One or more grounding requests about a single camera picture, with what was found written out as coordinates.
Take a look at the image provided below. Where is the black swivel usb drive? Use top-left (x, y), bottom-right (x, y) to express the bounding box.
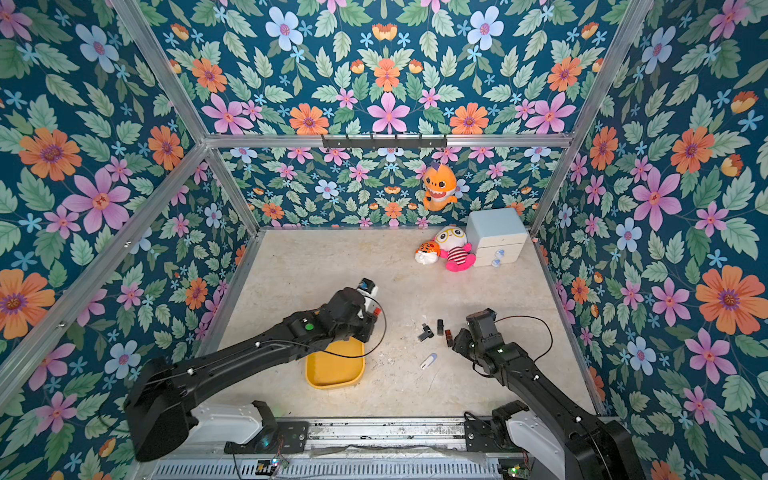
top-left (418, 324), bottom-right (434, 342)

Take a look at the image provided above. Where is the white capped usb drive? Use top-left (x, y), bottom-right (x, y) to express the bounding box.
top-left (420, 353), bottom-right (437, 370)

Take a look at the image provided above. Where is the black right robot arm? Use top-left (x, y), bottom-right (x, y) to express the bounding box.
top-left (452, 308), bottom-right (646, 479)

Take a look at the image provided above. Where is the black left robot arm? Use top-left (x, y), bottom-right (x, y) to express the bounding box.
top-left (124, 278), bottom-right (377, 463)

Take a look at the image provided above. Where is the yellow plastic storage tray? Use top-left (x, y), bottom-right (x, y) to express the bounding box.
top-left (305, 338), bottom-right (365, 390)

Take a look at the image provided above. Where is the small tiger plush toy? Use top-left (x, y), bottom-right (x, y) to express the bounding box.
top-left (414, 240), bottom-right (441, 265)

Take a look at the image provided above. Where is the white mini drawer cabinet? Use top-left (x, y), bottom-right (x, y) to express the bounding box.
top-left (466, 208), bottom-right (529, 268)

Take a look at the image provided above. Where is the white pink striped plush doll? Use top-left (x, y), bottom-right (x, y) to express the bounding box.
top-left (433, 226), bottom-right (476, 273)

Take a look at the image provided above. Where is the orange dinosaur plush toy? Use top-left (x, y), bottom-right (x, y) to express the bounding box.
top-left (423, 162), bottom-right (458, 212)

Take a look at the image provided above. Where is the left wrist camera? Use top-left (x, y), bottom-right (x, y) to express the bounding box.
top-left (357, 278), bottom-right (378, 297)

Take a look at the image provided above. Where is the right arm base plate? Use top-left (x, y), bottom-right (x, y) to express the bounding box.
top-left (463, 411), bottom-right (520, 453)

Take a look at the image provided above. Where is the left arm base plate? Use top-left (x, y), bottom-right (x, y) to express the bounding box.
top-left (224, 420), bottom-right (309, 455)

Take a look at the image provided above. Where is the black wall hook rail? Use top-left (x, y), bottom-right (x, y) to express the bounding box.
top-left (321, 134), bottom-right (448, 150)

